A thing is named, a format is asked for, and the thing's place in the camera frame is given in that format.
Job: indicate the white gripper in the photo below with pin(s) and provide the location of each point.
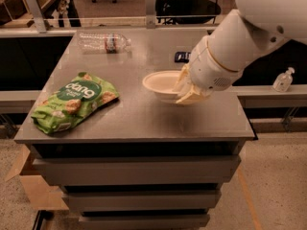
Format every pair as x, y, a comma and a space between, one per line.
206, 68

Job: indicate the white paper bowl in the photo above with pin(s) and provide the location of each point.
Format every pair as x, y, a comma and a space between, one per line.
162, 84

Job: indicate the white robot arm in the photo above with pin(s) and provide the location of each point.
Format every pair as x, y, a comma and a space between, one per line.
255, 28

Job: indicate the green rice chip bag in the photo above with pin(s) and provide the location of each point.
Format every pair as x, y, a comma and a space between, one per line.
73, 103

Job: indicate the dark blue snack packet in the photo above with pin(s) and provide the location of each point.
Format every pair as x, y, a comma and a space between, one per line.
182, 57

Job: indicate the black office chair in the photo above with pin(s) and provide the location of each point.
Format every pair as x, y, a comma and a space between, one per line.
186, 11

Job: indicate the grey drawer cabinet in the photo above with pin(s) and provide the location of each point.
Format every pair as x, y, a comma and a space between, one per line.
140, 163

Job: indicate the hand sanitizer bottle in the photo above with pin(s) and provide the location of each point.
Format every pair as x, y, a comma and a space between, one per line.
283, 80

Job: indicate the clear plastic water bottle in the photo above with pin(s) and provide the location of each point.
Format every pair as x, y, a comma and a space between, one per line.
91, 43

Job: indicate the cardboard box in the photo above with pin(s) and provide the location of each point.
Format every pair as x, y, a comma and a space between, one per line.
41, 195

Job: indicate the glass railing panel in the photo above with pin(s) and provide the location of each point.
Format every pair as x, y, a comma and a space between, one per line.
44, 15

